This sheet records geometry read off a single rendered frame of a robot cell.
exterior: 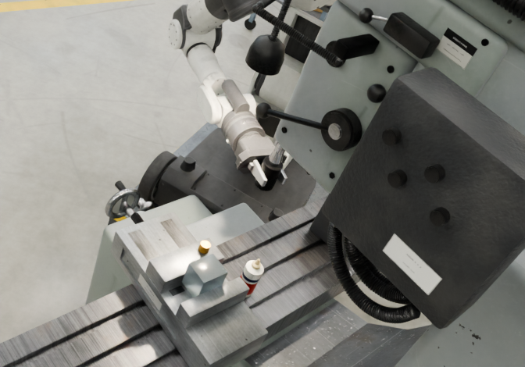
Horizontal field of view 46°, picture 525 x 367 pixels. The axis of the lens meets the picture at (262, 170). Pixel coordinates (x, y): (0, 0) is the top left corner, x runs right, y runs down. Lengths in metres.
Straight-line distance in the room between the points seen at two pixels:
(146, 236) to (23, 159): 1.67
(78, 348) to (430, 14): 0.84
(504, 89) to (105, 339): 0.83
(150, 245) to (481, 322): 0.71
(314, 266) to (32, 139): 1.84
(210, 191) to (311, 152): 1.03
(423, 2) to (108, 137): 2.38
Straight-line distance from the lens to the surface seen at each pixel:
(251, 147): 1.42
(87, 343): 1.24
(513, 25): 0.86
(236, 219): 1.65
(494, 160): 0.62
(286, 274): 1.47
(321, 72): 1.07
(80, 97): 3.34
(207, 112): 1.54
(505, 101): 0.89
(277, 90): 1.90
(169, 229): 1.36
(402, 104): 0.66
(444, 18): 0.91
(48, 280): 2.50
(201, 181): 2.14
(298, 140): 1.13
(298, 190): 2.31
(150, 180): 2.14
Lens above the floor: 2.00
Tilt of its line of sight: 38 degrees down
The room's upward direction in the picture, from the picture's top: 24 degrees clockwise
